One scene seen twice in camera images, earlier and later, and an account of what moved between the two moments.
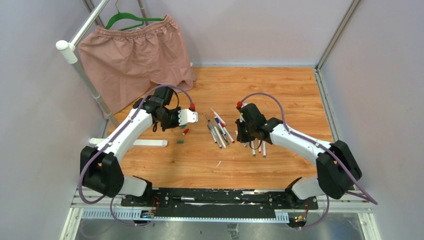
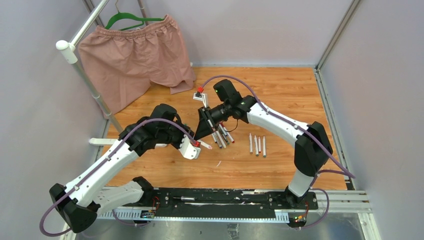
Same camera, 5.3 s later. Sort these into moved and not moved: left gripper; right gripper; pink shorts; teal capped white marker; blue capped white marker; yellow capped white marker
Moved: right gripper; left gripper
Not moved: teal capped white marker; blue capped white marker; pink shorts; yellow capped white marker
